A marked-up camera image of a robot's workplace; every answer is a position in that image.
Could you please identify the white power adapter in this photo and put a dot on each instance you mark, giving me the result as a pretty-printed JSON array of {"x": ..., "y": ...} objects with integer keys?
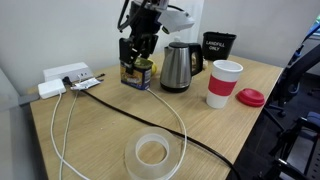
[{"x": 51, "y": 88}]

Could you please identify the small foil packet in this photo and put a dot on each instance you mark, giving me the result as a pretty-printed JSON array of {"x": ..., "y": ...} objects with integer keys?
[{"x": 85, "y": 84}]

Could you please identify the white power strip box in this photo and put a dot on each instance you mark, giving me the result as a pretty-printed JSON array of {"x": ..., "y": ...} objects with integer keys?
[{"x": 73, "y": 71}]

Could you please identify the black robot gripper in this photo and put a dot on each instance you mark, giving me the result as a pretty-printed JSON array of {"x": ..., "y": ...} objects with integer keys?
[{"x": 143, "y": 36}]

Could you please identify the spam can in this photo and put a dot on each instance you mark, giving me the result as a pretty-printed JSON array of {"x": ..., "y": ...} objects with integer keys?
[{"x": 141, "y": 75}]

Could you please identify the black landfill bin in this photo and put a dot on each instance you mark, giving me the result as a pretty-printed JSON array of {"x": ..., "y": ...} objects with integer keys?
[{"x": 217, "y": 45}]

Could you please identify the white cup with red sleeve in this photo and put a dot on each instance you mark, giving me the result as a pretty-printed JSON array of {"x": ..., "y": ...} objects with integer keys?
[{"x": 224, "y": 76}]

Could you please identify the stainless steel electric kettle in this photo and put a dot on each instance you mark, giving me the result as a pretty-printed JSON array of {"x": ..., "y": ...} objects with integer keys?
[{"x": 182, "y": 61}]

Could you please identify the red cup lid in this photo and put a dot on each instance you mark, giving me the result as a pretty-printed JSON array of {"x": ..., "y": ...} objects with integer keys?
[{"x": 251, "y": 97}]

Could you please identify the clear tape roll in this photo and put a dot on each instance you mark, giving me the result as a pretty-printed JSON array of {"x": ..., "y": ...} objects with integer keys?
[{"x": 138, "y": 169}]

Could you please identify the small yellow pumpkin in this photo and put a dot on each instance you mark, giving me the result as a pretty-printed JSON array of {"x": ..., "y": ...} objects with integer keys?
[{"x": 153, "y": 68}]

